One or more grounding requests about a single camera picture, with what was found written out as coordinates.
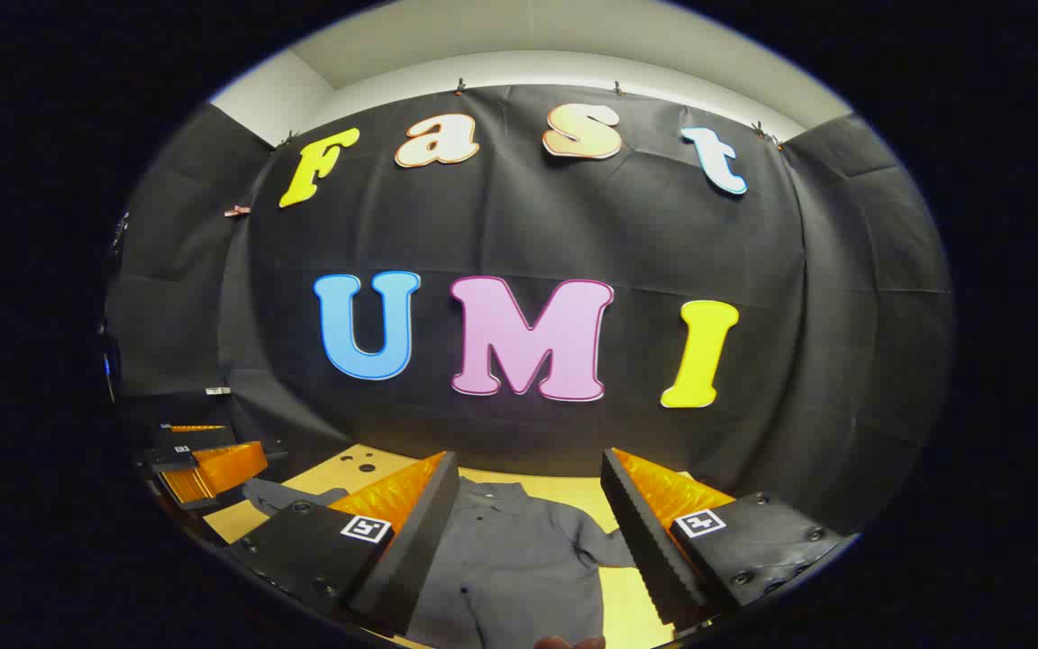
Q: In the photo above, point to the grey collared shirt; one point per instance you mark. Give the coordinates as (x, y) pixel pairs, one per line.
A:
(510, 559)

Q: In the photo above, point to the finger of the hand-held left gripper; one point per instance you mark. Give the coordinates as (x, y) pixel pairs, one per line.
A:
(213, 470)
(195, 436)

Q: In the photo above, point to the red cloth clip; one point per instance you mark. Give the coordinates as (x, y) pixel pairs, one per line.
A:
(237, 210)

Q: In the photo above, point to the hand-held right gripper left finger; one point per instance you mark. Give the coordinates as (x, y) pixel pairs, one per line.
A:
(420, 550)

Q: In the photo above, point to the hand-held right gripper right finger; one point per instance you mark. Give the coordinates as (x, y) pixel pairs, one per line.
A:
(645, 541)

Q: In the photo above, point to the black backdrop cloth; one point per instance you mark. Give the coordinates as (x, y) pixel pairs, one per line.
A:
(519, 225)

